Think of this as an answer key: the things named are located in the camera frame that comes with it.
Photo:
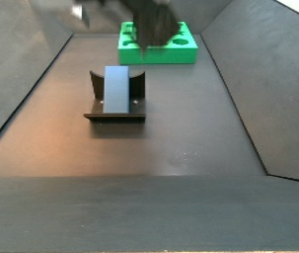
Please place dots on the green shape sorting board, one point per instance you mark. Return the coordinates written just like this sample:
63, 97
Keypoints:
179, 51

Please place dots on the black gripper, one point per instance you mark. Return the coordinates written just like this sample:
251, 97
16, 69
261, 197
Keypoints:
155, 22

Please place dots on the black curved fixture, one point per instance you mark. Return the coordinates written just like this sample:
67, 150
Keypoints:
137, 114

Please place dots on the blue rectangular block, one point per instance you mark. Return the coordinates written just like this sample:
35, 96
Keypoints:
116, 89

